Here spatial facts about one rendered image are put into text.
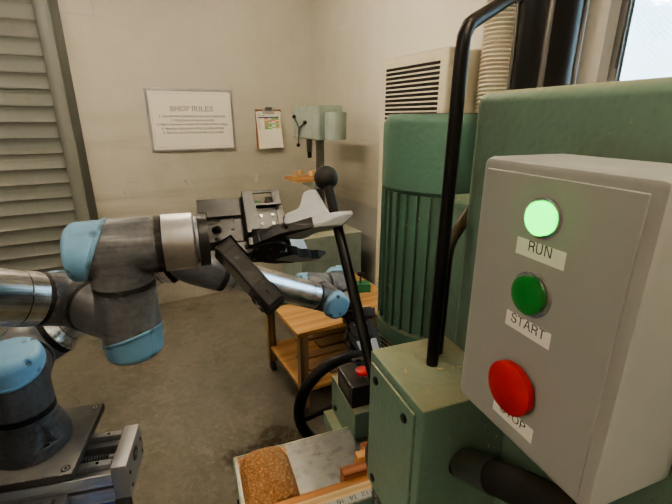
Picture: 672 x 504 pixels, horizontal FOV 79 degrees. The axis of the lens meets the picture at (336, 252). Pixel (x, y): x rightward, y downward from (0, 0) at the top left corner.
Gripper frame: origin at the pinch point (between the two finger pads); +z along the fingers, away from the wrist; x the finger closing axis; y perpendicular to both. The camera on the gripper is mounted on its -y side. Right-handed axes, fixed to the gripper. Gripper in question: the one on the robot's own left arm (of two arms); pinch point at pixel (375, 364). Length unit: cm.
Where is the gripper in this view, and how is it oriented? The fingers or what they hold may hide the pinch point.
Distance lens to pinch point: 116.0
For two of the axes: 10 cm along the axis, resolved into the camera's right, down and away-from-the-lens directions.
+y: -1.7, 6.7, 7.2
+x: -9.4, 1.1, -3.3
